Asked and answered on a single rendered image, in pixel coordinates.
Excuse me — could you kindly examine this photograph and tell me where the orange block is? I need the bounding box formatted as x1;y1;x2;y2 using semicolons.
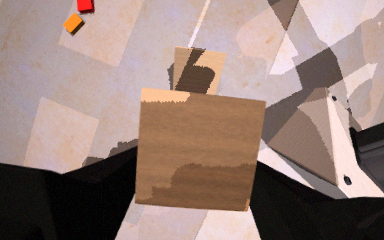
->
63;13;85;35

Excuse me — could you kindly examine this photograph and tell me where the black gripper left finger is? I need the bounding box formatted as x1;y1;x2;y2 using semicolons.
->
0;146;138;240

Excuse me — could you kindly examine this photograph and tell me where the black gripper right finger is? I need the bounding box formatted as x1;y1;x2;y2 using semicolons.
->
249;160;384;240

